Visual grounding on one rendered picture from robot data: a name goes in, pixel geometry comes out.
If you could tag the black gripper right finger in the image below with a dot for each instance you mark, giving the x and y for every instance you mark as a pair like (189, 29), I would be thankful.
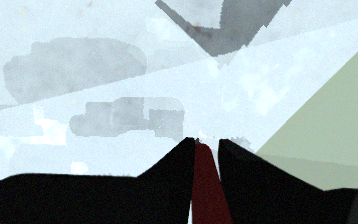
(257, 192)

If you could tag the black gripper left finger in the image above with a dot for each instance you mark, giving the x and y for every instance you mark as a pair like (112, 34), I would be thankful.
(159, 195)

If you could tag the dark red peg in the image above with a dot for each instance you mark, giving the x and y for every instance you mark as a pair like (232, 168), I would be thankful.
(208, 204)

